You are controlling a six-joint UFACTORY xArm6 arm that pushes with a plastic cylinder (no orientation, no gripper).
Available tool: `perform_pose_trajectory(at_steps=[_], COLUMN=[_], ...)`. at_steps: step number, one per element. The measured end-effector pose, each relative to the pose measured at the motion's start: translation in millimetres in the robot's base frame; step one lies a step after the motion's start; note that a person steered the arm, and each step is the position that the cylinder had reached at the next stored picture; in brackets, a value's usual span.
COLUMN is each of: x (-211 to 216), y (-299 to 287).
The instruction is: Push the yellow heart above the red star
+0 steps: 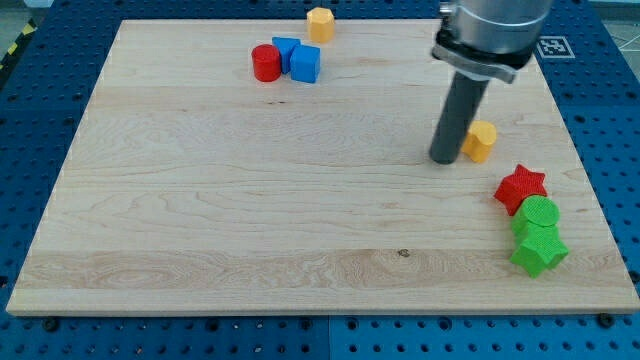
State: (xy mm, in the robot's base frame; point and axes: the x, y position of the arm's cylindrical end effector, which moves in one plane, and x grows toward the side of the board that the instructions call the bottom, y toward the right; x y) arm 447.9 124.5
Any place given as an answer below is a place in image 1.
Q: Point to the wooden board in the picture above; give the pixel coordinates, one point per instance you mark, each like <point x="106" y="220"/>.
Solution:
<point x="192" y="189"/>

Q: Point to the yellow heart block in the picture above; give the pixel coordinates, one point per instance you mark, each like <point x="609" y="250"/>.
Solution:
<point x="480" y="140"/>

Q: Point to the blue triangular block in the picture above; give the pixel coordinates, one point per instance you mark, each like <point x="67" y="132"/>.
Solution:
<point x="286" y="46"/>

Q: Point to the green star block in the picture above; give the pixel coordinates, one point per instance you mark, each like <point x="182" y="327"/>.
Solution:
<point x="538" y="249"/>

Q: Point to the yellow hexagon block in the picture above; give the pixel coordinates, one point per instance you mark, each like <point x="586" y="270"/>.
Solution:
<point x="320" y="25"/>

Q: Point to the blue cube block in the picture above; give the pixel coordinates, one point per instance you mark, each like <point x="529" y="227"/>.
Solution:
<point x="305" y="63"/>

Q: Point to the green cylinder block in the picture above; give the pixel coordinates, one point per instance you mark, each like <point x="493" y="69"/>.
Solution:
<point x="535" y="210"/>

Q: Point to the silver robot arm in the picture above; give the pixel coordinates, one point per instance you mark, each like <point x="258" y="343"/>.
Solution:
<point x="482" y="40"/>

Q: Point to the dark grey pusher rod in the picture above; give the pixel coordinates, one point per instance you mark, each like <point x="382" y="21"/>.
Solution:
<point x="460" y="107"/>

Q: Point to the white fiducial marker tag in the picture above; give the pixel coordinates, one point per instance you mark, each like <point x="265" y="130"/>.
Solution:
<point x="554" y="47"/>

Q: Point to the red star block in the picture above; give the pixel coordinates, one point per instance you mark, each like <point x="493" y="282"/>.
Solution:
<point x="516" y="187"/>

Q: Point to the red cylinder block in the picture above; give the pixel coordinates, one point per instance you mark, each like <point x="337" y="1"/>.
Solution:
<point x="266" y="60"/>

